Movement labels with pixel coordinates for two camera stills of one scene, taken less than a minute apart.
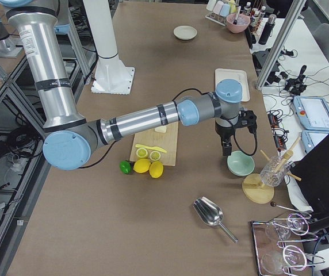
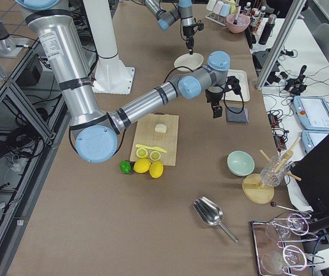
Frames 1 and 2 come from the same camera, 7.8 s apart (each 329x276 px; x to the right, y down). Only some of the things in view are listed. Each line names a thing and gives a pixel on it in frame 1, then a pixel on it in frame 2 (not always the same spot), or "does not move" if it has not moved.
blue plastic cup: x=225 y=10 does not move
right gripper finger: x=225 y=149 → x=215 y=113
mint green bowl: x=240 y=164 does not move
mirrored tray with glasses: x=278 y=245 does not move
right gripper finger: x=229 y=148 → x=220 y=111
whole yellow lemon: x=141 y=165 does not move
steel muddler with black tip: x=237 y=11 does not move
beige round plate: x=185 y=32 → x=191 y=61
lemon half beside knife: x=155 y=155 does not move
